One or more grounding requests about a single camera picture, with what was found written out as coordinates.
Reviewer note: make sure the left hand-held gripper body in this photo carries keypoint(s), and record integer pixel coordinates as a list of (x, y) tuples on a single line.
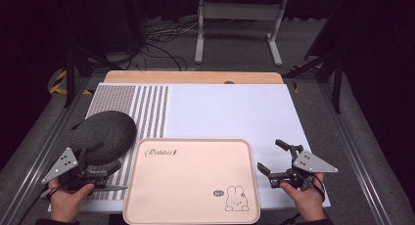
[(62, 165)]

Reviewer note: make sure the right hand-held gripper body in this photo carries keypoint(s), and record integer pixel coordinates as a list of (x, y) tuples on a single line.
[(311, 164)]

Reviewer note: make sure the person's right hand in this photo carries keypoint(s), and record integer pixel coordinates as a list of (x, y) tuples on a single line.
[(306, 199)]

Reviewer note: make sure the person's left hand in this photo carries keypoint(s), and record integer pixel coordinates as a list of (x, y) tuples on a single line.
[(67, 200)]

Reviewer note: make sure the dark grey textured oval dome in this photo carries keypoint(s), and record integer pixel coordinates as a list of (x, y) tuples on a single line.
[(104, 135)]

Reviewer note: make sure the knife with silver blade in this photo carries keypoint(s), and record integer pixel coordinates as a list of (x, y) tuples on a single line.
[(115, 188)]

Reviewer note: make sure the white mat with grey stripes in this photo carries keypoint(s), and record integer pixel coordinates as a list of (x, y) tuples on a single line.
[(228, 114)]

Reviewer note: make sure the black metal stand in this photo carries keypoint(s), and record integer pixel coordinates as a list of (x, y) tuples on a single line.
[(69, 84), (337, 88)]

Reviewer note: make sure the yellow black hazard tape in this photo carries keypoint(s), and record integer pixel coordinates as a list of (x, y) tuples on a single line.
[(58, 87)]

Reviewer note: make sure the pink tray with rabbit print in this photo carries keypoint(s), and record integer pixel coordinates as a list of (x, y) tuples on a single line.
[(192, 182)]

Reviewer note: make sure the dark round table grommet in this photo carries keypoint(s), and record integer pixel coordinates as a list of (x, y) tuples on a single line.
[(229, 82)]

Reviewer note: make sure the white metal stand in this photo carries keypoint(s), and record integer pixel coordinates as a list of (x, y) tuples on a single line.
[(239, 11)]

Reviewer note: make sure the grey aluminium floor rail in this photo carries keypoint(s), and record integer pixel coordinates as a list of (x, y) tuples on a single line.
[(45, 150), (354, 153)]

